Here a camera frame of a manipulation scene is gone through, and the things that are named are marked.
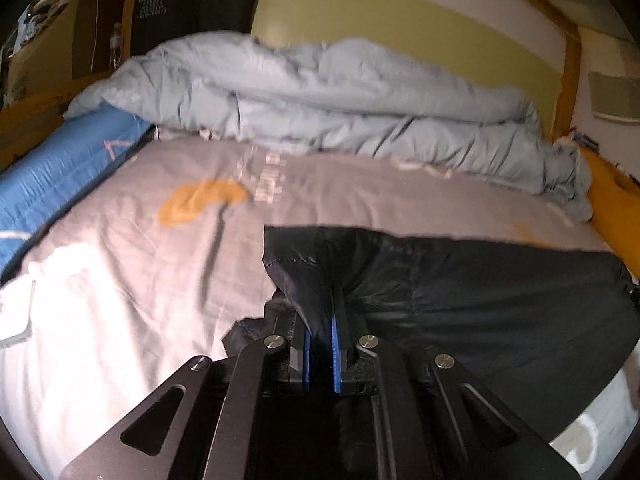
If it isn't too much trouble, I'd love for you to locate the white LED desk lamp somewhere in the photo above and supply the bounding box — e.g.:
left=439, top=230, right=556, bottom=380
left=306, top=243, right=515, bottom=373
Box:
left=0, top=275, right=34, bottom=348

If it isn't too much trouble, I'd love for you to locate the checkered canopy cloth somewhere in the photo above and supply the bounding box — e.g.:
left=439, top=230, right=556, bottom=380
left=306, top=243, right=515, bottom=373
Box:
left=588, top=72, right=640, bottom=124

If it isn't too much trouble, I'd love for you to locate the blue pillow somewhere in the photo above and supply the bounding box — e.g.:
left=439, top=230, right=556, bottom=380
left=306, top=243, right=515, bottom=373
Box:
left=1, top=105, right=151, bottom=280

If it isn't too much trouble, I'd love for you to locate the cluttered wooden shelf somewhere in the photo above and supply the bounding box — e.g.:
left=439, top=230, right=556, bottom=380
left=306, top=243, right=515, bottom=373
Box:
left=1, top=0, right=124, bottom=107

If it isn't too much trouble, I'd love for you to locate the grey heart-print bed sheet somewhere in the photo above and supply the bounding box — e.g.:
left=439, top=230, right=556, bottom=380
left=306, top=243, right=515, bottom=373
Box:
left=1, top=136, right=639, bottom=479

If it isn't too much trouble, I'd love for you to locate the wooden bed frame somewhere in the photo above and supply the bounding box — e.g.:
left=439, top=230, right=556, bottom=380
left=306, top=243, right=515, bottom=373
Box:
left=0, top=0, right=640, bottom=187

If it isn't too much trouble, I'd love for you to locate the light blue crumpled duvet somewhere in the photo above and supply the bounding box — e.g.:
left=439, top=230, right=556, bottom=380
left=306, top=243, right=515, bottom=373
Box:
left=67, top=32, right=592, bottom=222

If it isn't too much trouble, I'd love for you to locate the black puffer down jacket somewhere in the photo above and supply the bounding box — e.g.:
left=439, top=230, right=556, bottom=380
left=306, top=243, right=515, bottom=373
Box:
left=224, top=226, right=639, bottom=440

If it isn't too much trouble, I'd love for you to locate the green padded headboard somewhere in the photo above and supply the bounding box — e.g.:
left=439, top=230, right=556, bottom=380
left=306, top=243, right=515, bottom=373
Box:
left=252, top=0, right=561, bottom=138

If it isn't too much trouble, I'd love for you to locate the orange long pillow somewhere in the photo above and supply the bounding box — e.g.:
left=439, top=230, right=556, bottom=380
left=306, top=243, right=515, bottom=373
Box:
left=580, top=148, right=640, bottom=278

